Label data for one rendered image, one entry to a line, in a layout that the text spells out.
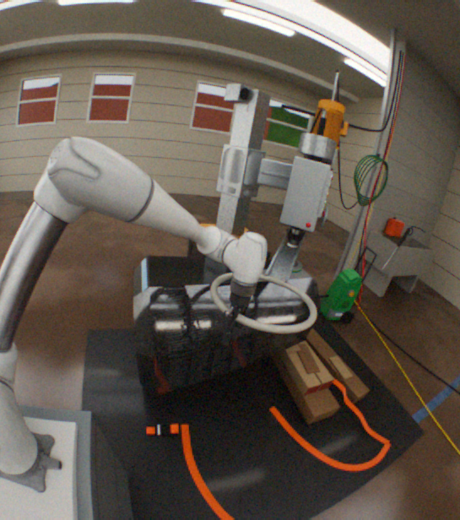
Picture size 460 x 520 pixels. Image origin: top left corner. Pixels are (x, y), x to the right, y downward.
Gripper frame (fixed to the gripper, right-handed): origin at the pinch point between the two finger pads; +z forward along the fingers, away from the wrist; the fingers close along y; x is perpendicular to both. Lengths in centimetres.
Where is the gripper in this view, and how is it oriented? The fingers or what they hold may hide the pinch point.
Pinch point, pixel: (230, 335)
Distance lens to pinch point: 99.5
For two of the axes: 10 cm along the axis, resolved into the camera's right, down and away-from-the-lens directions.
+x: -7.8, -3.7, 5.1
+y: 6.0, -1.9, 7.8
